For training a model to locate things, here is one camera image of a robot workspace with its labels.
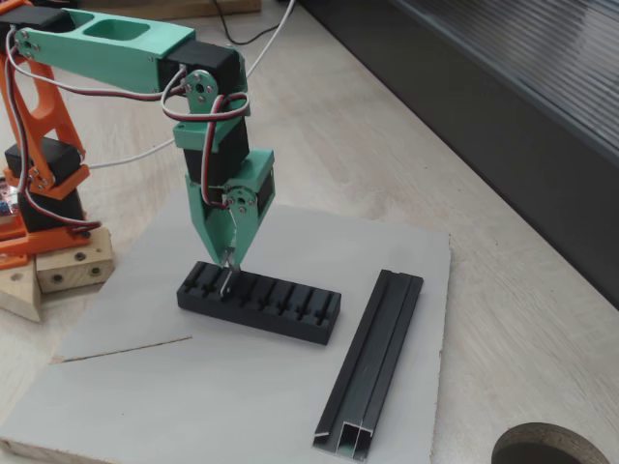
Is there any grey board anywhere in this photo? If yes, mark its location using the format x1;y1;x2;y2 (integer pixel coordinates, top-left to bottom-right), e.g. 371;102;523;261
0;188;453;464

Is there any red controller board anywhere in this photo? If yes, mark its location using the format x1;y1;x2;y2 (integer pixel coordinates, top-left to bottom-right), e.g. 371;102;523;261
0;176;23;226

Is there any black cable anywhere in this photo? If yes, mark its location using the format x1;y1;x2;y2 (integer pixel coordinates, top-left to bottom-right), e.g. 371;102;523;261
212;0;291;46

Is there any white usb cable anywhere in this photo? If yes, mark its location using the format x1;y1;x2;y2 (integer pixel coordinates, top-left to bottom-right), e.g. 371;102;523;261
89;0;297;170

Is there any wooden mounting block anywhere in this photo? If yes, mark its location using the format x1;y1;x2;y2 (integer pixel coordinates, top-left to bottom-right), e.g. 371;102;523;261
36;225;115;294

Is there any wrist servo wire bundle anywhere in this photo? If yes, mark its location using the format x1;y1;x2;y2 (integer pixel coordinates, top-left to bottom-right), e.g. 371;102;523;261
7;28;251;210

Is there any black aluminium profile rail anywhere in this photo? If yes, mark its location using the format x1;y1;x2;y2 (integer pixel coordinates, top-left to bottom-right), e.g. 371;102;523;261
311;269;426;460

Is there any base servo wire bundle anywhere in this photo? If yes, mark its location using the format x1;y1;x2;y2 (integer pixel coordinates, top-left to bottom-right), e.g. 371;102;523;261
4;26;103;239

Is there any black slotted holder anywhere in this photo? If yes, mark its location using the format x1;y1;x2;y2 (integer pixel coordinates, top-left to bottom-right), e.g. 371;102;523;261
176;261;342;347

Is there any small metal pin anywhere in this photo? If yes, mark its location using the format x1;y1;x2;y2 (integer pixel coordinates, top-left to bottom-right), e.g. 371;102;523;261
220;262;239;297

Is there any light wooden wedge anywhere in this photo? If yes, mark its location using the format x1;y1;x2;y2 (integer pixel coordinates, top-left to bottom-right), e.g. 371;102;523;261
0;255;44;324

